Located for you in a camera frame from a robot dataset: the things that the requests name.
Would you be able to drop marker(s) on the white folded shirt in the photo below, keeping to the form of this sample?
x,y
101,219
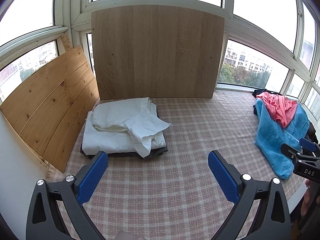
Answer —
x,y
120,120

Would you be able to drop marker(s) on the dark grey crumpled garment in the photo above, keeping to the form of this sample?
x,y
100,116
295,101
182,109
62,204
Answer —
x,y
314,132

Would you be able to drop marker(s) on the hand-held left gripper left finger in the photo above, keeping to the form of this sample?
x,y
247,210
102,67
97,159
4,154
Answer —
x,y
92,177

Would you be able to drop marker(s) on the pink plaid blanket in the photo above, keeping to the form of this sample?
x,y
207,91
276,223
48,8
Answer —
x,y
180,142

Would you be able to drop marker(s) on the white window frame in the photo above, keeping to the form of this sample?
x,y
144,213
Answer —
x,y
80,17

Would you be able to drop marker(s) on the blue striped jacket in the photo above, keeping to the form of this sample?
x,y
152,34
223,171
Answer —
x,y
275,140

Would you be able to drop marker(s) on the light oak board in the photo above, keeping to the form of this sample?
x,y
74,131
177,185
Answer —
x,y
157,52

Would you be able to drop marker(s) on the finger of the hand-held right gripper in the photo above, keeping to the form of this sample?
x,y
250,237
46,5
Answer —
x,y
308,143
291,152

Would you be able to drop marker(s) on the wooden ruler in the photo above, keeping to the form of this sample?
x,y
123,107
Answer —
x,y
67,42

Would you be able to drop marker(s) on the black garment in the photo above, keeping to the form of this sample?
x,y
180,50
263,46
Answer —
x,y
260,92

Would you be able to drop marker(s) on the person's right hand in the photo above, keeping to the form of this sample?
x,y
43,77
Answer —
x,y
308,205

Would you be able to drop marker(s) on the pink garment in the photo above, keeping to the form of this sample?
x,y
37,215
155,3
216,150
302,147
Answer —
x,y
277,105

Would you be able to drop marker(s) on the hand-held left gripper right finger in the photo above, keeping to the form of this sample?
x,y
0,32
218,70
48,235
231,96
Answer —
x,y
222,177

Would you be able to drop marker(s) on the knotty pine board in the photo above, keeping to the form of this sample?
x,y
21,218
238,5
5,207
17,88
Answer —
x,y
50,100

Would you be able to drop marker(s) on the dark grey folded garment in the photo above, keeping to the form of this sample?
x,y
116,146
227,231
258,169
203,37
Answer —
x,y
157,152

